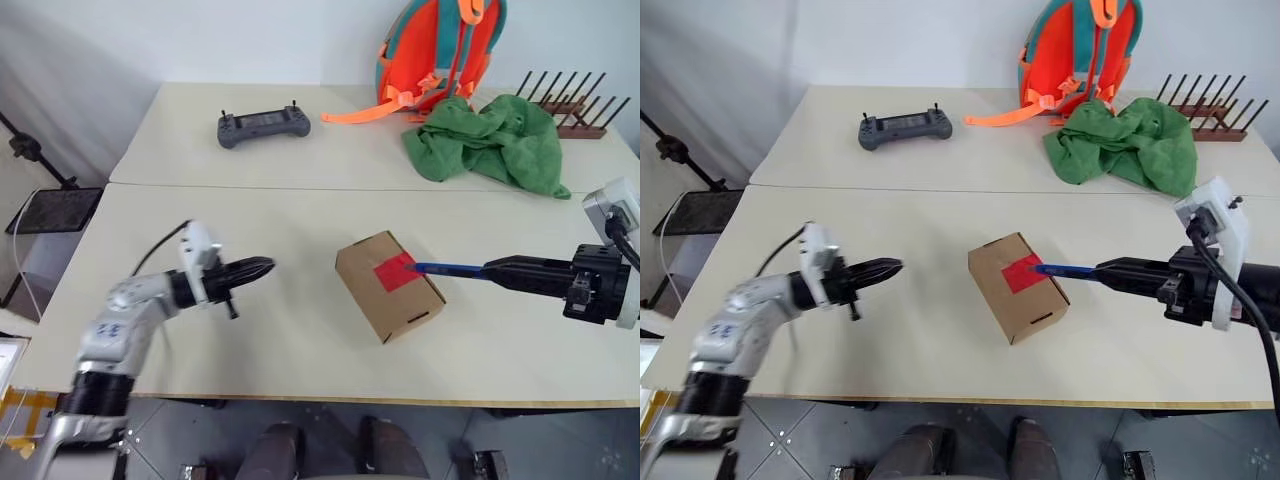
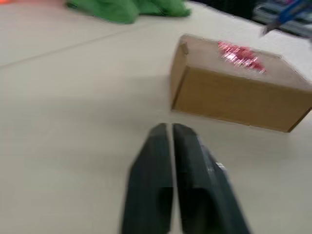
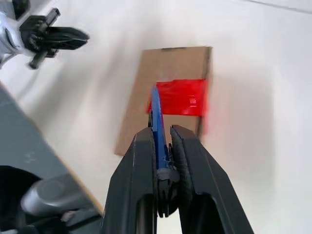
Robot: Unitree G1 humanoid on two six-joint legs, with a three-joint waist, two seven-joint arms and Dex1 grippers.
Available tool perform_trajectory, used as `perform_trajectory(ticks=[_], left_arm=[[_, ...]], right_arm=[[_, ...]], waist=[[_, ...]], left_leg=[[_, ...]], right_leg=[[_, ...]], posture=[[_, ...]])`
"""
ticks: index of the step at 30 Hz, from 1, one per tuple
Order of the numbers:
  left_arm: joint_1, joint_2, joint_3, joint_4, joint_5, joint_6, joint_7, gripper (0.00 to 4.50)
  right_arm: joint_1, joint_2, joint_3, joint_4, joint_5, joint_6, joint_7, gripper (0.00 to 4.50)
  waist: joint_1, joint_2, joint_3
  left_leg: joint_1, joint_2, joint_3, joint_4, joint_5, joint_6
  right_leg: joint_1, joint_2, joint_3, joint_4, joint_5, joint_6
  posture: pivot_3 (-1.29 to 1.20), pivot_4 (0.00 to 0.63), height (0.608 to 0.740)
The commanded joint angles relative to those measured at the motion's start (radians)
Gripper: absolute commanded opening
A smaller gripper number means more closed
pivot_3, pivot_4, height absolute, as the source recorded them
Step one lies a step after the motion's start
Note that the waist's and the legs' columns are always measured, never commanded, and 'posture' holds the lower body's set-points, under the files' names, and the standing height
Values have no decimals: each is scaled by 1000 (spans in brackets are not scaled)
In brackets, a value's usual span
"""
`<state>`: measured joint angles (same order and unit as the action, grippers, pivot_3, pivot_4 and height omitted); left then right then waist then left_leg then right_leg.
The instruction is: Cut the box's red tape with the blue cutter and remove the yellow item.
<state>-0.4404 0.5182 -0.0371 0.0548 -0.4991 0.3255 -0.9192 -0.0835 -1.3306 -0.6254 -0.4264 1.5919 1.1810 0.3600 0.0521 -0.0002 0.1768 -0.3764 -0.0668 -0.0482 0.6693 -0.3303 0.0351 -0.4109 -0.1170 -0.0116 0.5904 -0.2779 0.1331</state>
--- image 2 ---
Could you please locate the brown cardboard box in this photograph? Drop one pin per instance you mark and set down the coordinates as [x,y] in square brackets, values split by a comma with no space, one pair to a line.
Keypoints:
[231,97]

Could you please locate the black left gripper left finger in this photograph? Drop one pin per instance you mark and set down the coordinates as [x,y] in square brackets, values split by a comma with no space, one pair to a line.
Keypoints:
[148,185]

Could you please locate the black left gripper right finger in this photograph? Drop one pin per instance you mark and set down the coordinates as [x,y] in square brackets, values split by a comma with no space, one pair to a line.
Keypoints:
[202,195]

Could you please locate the red tape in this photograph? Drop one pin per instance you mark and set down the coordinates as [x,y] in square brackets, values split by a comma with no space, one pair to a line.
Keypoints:
[237,56]

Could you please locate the blue cutter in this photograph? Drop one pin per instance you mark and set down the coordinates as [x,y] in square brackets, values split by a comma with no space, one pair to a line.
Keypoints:
[291,11]

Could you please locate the green cloth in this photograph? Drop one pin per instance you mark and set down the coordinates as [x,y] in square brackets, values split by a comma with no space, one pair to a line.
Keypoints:
[122,9]

